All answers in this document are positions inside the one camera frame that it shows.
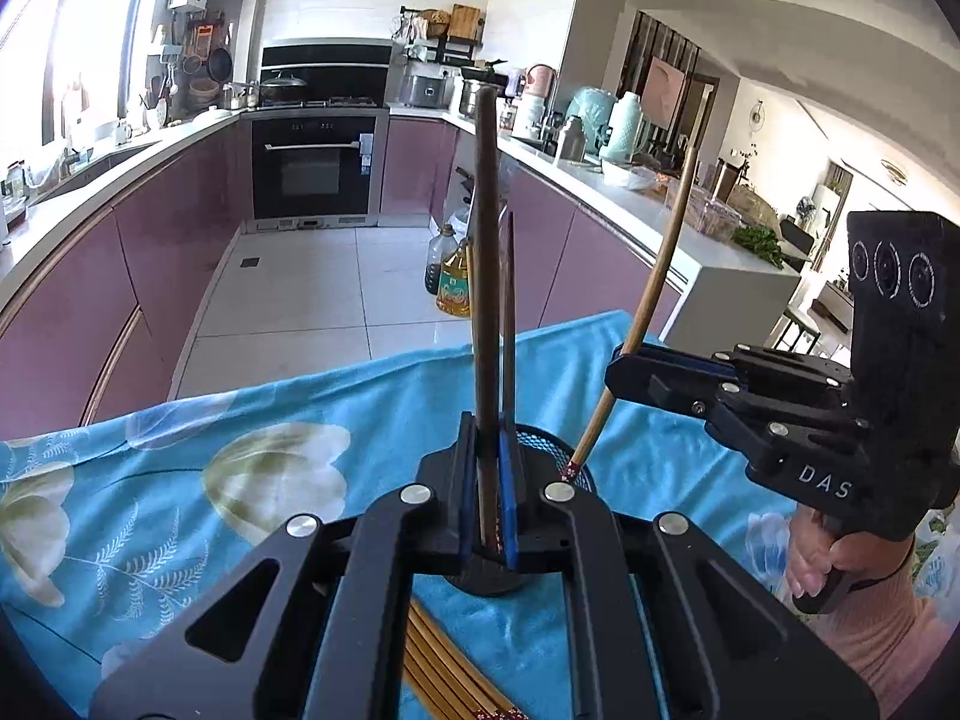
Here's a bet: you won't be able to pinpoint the chopstick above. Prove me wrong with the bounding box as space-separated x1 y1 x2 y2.
406 598 531 720
404 650 460 720
560 142 698 484
407 600 526 720
501 211 516 429
405 622 490 718
470 86 500 550

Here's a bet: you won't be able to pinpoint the pink sleeve forearm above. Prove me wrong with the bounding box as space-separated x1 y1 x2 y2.
812 532 958 718

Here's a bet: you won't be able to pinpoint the purple kitchen cabinets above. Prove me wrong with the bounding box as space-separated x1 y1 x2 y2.
0 112 685 441

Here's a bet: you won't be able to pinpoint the kitchen window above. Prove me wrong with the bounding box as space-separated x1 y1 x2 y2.
2 0 142 166

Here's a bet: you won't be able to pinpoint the right hand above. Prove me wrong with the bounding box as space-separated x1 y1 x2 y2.
786 504 914 598

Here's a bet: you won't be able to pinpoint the black mesh utensil holder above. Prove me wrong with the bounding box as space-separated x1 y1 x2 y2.
446 422 573 598

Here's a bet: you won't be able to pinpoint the chopstick on table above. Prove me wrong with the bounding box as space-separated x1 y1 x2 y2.
406 598 531 720
405 622 490 718
407 600 526 720
404 650 460 720

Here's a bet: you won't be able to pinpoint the cooking oil bottle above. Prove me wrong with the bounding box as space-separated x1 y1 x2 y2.
436 241 470 319

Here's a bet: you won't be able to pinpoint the mint green kettle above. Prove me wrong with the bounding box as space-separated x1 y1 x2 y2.
566 86 617 156

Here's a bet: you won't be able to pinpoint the blue floral tablecloth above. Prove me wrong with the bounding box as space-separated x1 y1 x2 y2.
0 307 960 720

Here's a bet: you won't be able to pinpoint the built-in black oven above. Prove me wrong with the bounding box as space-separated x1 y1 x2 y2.
251 107 387 229

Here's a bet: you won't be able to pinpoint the black range hood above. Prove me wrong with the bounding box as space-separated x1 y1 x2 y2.
259 37 394 107

